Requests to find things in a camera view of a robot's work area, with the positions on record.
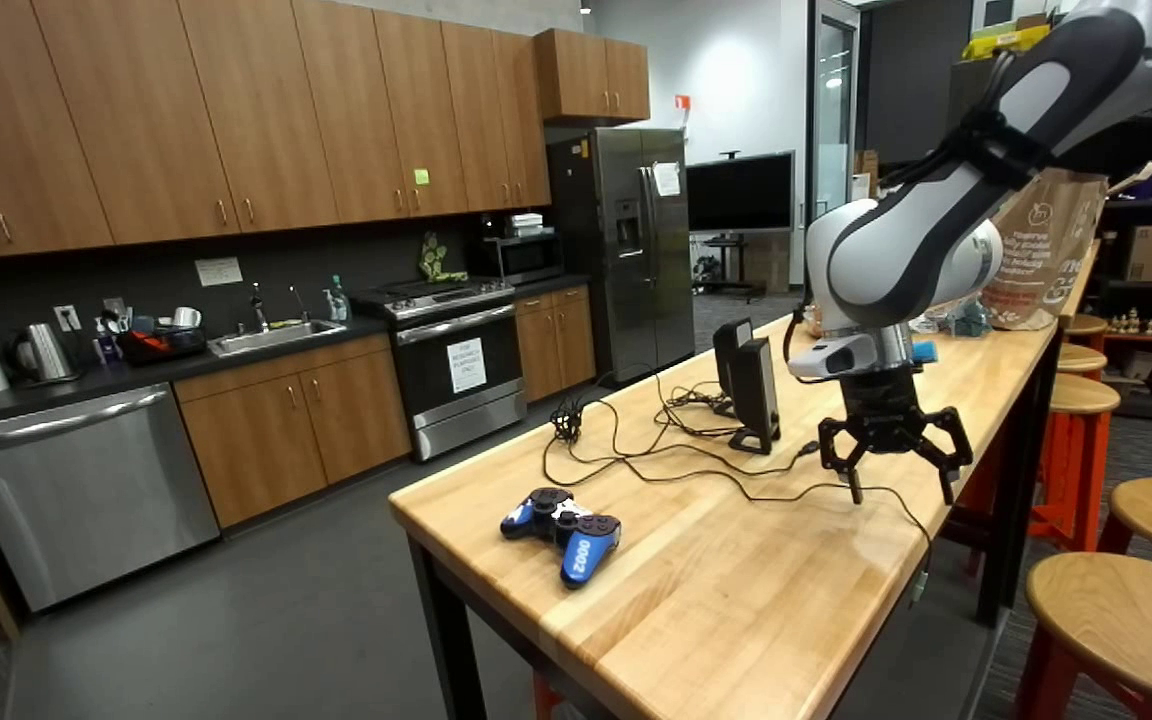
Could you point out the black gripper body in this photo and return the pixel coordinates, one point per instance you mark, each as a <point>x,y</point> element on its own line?
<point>887,407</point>

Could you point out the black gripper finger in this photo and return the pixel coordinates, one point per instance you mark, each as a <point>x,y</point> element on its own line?
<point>955,444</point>
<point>840,444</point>

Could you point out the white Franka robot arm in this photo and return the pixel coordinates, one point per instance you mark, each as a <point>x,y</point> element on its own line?
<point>896,262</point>

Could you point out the black desktop speaker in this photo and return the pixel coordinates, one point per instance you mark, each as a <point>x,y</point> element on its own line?
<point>724,360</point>
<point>757,395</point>

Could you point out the plastic bag of buns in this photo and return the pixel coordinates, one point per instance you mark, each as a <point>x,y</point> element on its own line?
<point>1043,262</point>

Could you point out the black television screen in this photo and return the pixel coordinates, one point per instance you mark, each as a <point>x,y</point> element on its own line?
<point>743,194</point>

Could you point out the glass door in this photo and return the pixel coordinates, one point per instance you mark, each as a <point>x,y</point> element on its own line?
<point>832,133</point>

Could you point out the blue game controller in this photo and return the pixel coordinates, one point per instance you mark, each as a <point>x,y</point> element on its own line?
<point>577,540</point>

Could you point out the stainless refrigerator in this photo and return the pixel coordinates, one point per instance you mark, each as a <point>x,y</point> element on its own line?
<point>618,265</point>

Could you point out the wooden base cabinet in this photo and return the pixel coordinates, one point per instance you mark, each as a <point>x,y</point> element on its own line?
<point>556,347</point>
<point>298,427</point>

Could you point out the white paper on refrigerator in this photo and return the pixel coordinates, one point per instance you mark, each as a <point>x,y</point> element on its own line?
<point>664,177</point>

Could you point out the black tall cabinet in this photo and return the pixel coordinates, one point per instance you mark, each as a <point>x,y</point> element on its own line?
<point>908,81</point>

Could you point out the stainless microwave oven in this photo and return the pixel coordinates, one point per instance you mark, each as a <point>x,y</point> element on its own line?
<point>523,257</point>

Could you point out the yellow item on cabinet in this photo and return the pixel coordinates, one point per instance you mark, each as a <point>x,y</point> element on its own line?
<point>1001,40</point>

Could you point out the white paper sign on oven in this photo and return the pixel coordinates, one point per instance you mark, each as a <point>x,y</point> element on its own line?
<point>466,366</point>

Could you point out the white stack on microwave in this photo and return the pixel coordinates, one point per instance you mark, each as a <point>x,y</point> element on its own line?
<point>529,227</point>

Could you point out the stainless steel stove oven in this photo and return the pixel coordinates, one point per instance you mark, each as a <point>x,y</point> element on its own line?
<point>457,373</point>

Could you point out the small green plant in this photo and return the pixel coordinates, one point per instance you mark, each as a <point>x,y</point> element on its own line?
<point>443,262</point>

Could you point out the green sticky note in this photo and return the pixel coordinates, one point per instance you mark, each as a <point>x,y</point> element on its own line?
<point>423,177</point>

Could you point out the clear soap bottle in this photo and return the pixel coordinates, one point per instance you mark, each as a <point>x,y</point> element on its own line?
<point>336,303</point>

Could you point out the stainless kitchen sink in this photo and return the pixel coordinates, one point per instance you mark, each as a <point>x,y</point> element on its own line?
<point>269,343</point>

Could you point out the metal sink faucet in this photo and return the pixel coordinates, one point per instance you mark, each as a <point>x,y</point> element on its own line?
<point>256,310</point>

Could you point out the red black countertop item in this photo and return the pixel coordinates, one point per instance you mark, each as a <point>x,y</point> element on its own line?
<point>162,347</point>

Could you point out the stainless dishwasher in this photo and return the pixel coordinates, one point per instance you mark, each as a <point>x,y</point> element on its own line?
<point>82,503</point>

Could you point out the black kitchen countertop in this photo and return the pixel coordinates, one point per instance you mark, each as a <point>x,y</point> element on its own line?
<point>68,395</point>

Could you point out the silver countertop appliance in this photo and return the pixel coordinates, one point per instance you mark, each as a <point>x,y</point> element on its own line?
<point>43,353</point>

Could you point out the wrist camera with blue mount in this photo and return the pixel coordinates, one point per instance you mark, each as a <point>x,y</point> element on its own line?
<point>826,360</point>

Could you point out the small wooden wall cabinet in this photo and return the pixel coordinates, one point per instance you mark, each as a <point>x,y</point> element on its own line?
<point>591,76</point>

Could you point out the white wall plate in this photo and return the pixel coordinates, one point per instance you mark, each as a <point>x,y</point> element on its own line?
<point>216,269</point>

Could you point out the wooden wall cabinet row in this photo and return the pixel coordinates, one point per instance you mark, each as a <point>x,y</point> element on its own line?
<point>200,120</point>

